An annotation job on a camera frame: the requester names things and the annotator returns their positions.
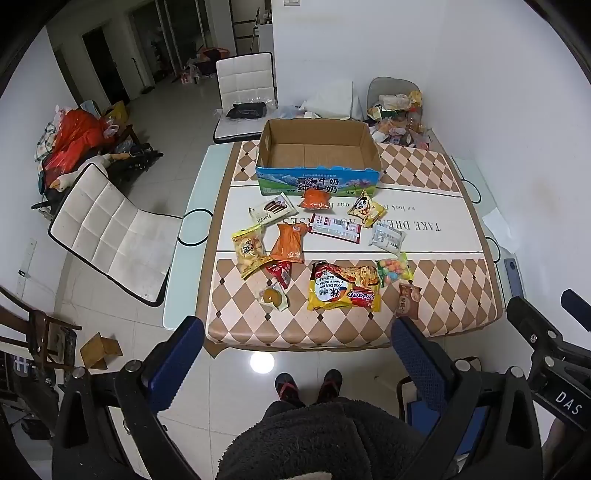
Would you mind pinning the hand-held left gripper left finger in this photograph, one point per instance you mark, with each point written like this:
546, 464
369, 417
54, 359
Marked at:
178, 362

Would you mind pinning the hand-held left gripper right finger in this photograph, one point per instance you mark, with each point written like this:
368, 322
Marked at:
418, 362

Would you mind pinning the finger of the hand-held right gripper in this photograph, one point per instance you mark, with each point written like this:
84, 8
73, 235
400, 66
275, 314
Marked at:
531, 321
577, 307

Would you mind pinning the brown snack packet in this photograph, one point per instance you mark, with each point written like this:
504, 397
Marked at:
408, 300

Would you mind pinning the clear bag of colourful candies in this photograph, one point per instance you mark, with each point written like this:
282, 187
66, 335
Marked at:
392, 271

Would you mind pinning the yellow red instant noodle packet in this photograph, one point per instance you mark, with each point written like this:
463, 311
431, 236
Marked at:
344, 286

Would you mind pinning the clear yellow pastry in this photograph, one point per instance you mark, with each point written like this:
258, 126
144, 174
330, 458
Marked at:
272, 297

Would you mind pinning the white grey snack packet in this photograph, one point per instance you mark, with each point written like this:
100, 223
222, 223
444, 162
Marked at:
387, 237

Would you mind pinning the yellow cracker packet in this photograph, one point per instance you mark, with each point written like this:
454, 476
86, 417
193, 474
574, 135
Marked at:
249, 251

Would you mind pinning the small red snack packet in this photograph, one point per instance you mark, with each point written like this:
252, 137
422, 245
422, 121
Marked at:
280, 273

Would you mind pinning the red and white snack packet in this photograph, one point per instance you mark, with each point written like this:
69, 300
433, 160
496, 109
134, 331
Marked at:
334, 227

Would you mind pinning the yellow panda print snack packet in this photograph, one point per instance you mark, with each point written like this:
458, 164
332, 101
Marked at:
366, 210

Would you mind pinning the large printed orange snack packet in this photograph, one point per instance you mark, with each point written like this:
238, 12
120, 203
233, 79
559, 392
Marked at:
288, 242

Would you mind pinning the white chocolate wafer box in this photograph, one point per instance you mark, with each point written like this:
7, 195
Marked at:
272, 211

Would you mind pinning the small plain orange snack packet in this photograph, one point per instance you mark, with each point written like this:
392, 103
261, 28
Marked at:
316, 199

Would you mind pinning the cardboard box blue front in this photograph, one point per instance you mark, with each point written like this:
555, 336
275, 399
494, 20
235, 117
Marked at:
318, 152

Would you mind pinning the grey smartphone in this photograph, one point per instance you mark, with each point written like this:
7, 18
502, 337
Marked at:
512, 277

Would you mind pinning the person's right foot in sandal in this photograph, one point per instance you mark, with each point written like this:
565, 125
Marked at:
330, 385

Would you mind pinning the person's foot in sandal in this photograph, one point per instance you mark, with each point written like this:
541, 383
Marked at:
330, 385
288, 387

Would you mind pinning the white paper sheet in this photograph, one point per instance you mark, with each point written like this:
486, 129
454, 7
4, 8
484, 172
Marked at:
501, 228

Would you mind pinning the person's left foot in sandal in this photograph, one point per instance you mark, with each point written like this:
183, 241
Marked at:
288, 387

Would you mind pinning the person's dark fleece clothing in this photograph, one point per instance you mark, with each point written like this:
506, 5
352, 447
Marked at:
323, 438

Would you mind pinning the dark wooden chair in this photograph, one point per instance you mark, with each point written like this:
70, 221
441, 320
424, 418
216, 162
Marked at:
41, 323

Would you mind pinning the white quilted chair black trim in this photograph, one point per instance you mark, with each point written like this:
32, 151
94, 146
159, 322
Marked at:
101, 221
244, 78

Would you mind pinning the pile of assorted snack packets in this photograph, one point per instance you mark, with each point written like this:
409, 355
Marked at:
397, 113

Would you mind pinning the red cloth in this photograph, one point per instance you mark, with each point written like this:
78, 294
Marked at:
76, 134

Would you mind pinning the yellow bag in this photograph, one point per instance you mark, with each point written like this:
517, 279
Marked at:
118, 113

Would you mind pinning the black bag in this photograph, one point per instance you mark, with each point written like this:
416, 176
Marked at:
244, 110

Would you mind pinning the white cloth bag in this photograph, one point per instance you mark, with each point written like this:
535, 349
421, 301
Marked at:
330, 104

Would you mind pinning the grey chair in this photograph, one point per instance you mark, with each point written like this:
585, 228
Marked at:
392, 85

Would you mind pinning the clear plastic bag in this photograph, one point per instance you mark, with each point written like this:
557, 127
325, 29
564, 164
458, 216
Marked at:
288, 112

